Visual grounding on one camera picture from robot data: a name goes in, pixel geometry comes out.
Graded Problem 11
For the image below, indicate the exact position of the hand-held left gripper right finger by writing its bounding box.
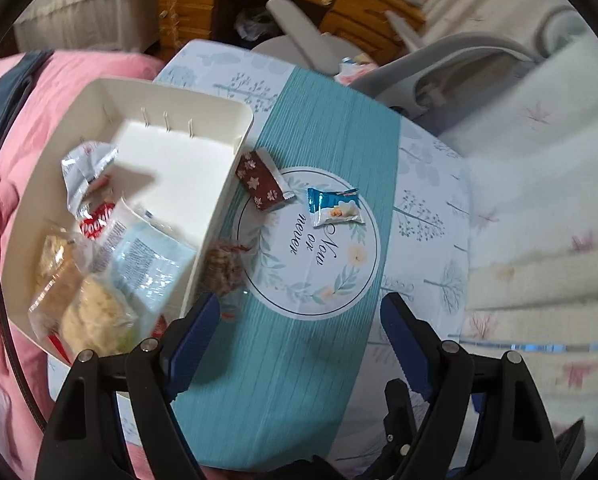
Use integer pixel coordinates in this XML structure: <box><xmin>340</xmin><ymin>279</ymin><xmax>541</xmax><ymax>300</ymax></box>
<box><xmin>379</xmin><ymin>292</ymin><xmax>562</xmax><ymax>480</ymax></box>

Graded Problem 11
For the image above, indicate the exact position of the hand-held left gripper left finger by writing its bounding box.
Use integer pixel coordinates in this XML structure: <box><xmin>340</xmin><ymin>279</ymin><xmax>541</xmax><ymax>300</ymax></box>
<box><xmin>34</xmin><ymin>292</ymin><xmax>222</xmax><ymax>480</ymax></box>

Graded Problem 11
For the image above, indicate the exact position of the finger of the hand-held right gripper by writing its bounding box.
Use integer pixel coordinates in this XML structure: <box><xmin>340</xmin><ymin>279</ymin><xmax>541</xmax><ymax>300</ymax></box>
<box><xmin>364</xmin><ymin>379</ymin><xmax>420</xmax><ymax>480</ymax></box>

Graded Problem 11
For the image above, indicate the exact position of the green snack packet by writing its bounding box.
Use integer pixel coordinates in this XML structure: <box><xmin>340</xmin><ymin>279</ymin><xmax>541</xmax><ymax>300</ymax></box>
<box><xmin>118</xmin><ymin>327</ymin><xmax>140</xmax><ymax>356</ymax></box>

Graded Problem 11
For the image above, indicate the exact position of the clear nut snack packet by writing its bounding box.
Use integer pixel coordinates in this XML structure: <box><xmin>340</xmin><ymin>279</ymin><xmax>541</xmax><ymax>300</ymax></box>
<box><xmin>201</xmin><ymin>242</ymin><xmax>252</xmax><ymax>296</ymax></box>

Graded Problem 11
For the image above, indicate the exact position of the large clear blue packet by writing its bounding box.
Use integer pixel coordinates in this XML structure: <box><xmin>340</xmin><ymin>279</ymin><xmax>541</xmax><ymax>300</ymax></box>
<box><xmin>94</xmin><ymin>200</ymin><xmax>200</xmax><ymax>316</ymax></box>

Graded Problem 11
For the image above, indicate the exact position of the clear bag of cookies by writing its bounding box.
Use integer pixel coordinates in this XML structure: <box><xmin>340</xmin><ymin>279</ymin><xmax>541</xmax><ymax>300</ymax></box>
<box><xmin>59</xmin><ymin>275</ymin><xmax>140</xmax><ymax>356</ymax></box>

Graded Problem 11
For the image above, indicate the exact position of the long beige wafer packet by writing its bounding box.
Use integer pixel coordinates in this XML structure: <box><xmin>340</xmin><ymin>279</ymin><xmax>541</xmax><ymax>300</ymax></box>
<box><xmin>26</xmin><ymin>232</ymin><xmax>87</xmax><ymax>336</ymax></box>

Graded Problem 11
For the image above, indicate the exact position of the white plastic tray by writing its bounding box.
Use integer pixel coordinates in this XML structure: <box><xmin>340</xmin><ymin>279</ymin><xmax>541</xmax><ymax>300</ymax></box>
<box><xmin>0</xmin><ymin>77</ymin><xmax>256</xmax><ymax>396</ymax></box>

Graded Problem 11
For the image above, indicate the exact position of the red and white snack packet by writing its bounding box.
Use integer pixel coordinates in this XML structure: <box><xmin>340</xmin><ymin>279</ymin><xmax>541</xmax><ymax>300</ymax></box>
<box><xmin>60</xmin><ymin>141</ymin><xmax>132</xmax><ymax>246</ymax></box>

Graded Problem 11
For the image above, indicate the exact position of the tree print tablecloth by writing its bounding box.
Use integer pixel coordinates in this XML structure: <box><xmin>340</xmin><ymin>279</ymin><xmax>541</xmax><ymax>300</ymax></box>
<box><xmin>46</xmin><ymin>39</ymin><xmax>472</xmax><ymax>471</ymax></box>

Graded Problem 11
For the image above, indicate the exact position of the blue and white candy packet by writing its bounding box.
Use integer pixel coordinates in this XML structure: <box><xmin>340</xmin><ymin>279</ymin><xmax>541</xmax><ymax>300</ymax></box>
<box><xmin>306</xmin><ymin>186</ymin><xmax>366</xmax><ymax>228</ymax></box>

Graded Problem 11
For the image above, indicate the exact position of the brown flower print packet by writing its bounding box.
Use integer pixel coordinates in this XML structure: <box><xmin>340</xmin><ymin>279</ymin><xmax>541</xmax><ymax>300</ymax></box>
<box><xmin>235</xmin><ymin>149</ymin><xmax>296</xmax><ymax>212</ymax></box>

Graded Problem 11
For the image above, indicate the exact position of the white leaf print quilt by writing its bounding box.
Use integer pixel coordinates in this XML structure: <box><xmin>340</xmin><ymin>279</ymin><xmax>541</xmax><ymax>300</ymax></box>
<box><xmin>419</xmin><ymin>0</ymin><xmax>598</xmax><ymax>461</ymax></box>

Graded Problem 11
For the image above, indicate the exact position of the colourful packet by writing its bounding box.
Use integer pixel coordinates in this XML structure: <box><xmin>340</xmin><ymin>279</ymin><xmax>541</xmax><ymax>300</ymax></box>
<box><xmin>336</xmin><ymin>52</ymin><xmax>380</xmax><ymax>86</ymax></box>

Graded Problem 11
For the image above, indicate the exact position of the pink blanket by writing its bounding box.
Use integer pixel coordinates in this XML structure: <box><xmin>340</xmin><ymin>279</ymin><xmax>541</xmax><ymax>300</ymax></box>
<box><xmin>0</xmin><ymin>50</ymin><xmax>167</xmax><ymax>480</ymax></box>

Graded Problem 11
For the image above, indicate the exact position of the dark blue cloth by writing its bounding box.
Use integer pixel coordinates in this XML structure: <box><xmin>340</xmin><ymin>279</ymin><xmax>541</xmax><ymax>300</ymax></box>
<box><xmin>0</xmin><ymin>51</ymin><xmax>50</xmax><ymax>153</ymax></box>

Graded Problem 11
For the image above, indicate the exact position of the grey office chair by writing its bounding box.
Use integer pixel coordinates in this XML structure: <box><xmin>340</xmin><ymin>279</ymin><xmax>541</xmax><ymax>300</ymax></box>
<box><xmin>251</xmin><ymin>0</ymin><xmax>587</xmax><ymax>136</ymax></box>

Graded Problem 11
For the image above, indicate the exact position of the dark plastic bag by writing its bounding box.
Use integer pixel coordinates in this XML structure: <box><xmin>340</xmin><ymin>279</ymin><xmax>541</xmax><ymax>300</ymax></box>
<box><xmin>235</xmin><ymin>7</ymin><xmax>267</xmax><ymax>41</ymax></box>

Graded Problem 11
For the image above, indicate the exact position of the wooden desk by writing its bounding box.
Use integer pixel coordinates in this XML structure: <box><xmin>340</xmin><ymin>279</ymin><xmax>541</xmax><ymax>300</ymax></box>
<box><xmin>156</xmin><ymin>0</ymin><xmax>430</xmax><ymax>61</ymax></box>

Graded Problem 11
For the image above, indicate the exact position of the white cloth covered furniture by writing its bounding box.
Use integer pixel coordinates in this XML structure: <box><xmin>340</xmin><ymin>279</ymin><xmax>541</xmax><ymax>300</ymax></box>
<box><xmin>14</xmin><ymin>0</ymin><xmax>162</xmax><ymax>53</ymax></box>

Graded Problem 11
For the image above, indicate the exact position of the black cable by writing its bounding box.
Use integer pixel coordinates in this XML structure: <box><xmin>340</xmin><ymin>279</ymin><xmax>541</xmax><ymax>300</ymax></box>
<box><xmin>0</xmin><ymin>220</ymin><xmax>47</xmax><ymax>433</ymax></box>

